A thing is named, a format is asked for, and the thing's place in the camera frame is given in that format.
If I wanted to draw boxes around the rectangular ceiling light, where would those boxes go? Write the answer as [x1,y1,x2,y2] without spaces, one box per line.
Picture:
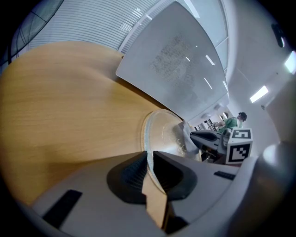
[284,50,296,75]
[249,85,270,104]

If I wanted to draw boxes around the white slatted window blind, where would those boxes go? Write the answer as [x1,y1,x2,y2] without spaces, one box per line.
[27,0,153,54]

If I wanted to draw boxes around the white cloth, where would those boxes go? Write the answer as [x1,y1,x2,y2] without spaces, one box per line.
[177,119,201,161]

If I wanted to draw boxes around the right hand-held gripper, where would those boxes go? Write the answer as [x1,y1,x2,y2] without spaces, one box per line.
[190,128,253,166]

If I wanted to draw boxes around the glass microwave turntable plate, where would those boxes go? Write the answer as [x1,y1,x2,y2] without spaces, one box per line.
[140,109,202,193]

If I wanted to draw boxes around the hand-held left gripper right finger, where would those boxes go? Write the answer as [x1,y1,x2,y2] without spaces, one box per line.
[153,150,241,233]

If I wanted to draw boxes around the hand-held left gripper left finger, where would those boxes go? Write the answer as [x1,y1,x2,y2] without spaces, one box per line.
[31,150,164,235]

